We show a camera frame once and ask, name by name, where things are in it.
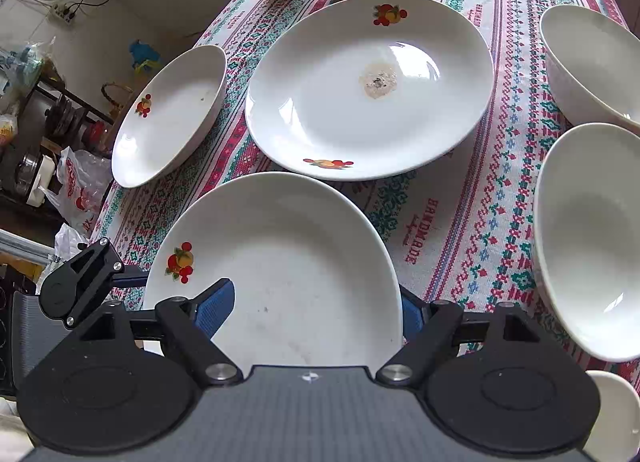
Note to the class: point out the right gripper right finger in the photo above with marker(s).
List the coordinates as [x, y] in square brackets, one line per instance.
[433, 332]

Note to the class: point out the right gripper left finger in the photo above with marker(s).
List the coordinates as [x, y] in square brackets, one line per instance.
[185, 329]

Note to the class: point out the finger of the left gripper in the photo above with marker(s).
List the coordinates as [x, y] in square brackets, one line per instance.
[80, 285]

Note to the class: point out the white plate with fruit decal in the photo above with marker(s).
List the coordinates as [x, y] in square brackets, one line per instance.
[313, 282]

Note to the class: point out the white bowl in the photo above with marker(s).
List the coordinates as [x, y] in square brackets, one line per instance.
[586, 238]
[592, 65]
[615, 435]

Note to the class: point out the large white plate stained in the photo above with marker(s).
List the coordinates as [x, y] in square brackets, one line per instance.
[366, 89]

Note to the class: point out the white red plastic bag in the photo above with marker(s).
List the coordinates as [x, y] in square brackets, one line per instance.
[84, 179]

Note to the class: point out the black metal shelf rack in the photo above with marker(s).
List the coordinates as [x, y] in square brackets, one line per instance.
[51, 119]

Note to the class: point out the wicker basket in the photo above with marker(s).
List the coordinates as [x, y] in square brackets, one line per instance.
[119, 97]

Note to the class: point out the small white deep plate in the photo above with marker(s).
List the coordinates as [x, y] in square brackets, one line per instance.
[171, 117]

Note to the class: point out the blue thermos jug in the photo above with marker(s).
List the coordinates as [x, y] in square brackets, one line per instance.
[144, 57]

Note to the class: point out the white power strip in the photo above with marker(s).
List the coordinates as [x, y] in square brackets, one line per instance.
[64, 13]

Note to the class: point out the steel cooker with white handle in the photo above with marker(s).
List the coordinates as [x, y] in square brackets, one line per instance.
[32, 177]

